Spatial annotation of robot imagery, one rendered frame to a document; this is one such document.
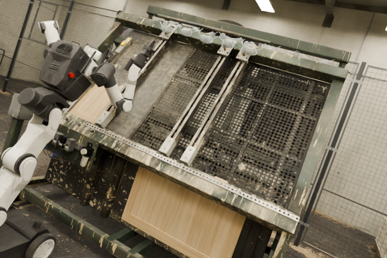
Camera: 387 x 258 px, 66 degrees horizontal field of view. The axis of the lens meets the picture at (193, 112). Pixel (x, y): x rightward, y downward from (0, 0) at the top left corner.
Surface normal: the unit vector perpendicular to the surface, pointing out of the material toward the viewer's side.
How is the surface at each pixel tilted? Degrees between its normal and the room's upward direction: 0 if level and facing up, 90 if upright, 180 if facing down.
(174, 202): 90
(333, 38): 90
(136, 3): 90
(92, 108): 57
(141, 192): 90
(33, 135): 64
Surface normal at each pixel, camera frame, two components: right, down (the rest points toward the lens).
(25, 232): -0.02, -0.72
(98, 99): -0.12, -0.57
